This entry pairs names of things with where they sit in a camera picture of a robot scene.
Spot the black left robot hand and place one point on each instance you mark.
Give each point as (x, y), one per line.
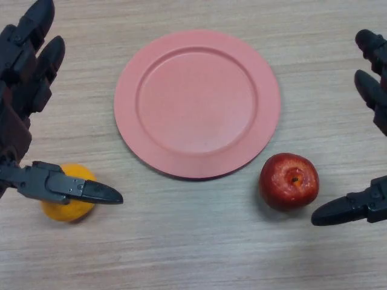
(18, 78)

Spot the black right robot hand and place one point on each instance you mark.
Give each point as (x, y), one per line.
(372, 87)

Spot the red apple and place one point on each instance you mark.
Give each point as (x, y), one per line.
(288, 182)

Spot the pink round plate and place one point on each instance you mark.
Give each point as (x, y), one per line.
(197, 105)

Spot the orange citrus fruit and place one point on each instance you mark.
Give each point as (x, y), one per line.
(74, 211)

